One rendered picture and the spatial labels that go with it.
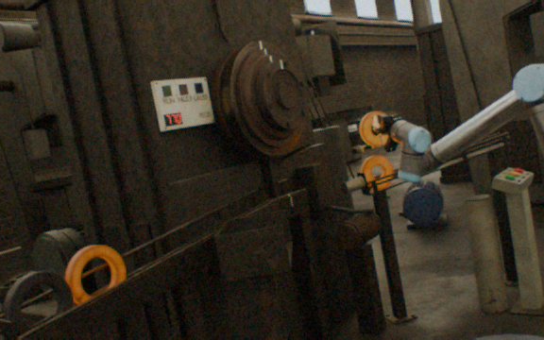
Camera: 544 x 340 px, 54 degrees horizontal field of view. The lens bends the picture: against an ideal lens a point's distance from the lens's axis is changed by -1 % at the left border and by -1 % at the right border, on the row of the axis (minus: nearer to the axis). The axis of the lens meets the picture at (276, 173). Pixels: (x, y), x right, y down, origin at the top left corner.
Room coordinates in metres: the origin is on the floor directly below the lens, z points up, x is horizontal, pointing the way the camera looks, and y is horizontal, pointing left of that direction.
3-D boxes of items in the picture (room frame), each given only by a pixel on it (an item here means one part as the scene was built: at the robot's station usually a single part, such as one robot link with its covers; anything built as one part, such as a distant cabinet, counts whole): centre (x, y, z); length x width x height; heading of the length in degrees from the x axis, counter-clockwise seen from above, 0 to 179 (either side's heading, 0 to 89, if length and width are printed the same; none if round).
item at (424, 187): (4.22, -1.12, 0.17); 0.57 x 0.31 x 0.34; 161
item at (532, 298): (2.28, -1.01, 0.31); 0.24 x 0.16 x 0.62; 141
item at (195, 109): (2.03, 0.29, 1.15); 0.26 x 0.02 x 0.18; 141
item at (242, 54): (2.22, -0.01, 1.11); 0.47 x 0.06 x 0.47; 141
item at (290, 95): (2.16, -0.09, 1.11); 0.28 x 0.06 x 0.28; 141
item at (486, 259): (2.35, -0.86, 0.26); 0.12 x 0.12 x 0.52
